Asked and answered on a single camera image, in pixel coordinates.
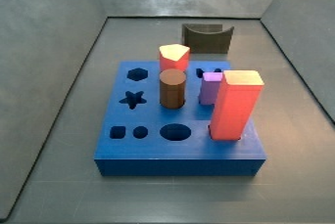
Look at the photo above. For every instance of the dark grey curved fixture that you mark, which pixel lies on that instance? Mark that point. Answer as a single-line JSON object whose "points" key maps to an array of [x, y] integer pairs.
{"points": [[206, 38]]}

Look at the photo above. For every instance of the brown cylinder peg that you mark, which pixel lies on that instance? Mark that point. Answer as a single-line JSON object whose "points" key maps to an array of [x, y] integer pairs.
{"points": [[172, 88]]}

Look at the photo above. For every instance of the purple square peg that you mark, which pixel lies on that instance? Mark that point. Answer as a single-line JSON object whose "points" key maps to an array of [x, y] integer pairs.
{"points": [[209, 87]]}

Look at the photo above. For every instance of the blue shape sorter base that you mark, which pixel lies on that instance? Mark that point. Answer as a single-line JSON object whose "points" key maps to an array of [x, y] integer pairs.
{"points": [[150, 141]]}

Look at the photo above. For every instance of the red pentagon prism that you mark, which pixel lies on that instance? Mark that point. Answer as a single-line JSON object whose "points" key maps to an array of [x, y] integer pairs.
{"points": [[174, 56]]}

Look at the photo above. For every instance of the tall red rectangular block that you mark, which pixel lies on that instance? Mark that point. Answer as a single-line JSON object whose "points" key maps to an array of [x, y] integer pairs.
{"points": [[236, 98]]}

